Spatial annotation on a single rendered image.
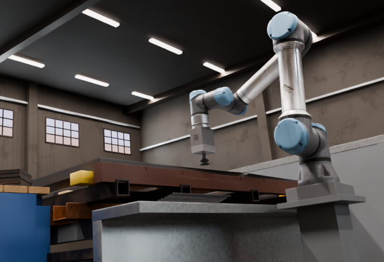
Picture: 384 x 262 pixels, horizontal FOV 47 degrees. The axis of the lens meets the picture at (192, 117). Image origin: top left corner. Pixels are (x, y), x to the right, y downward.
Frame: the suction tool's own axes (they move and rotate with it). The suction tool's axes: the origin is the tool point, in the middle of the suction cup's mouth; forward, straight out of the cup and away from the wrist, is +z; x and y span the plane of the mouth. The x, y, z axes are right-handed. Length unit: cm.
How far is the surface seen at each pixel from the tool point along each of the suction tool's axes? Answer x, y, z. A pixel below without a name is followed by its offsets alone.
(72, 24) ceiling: -680, -434, -510
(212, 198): 19.7, 23.5, 17.4
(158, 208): 26, 57, 22
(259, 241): 12.2, -14.9, 32.4
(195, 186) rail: 7.3, 16.9, 11.0
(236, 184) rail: 8.1, -9.3, 9.1
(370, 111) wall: -219, -1039, -278
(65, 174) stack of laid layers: -18, 55, 5
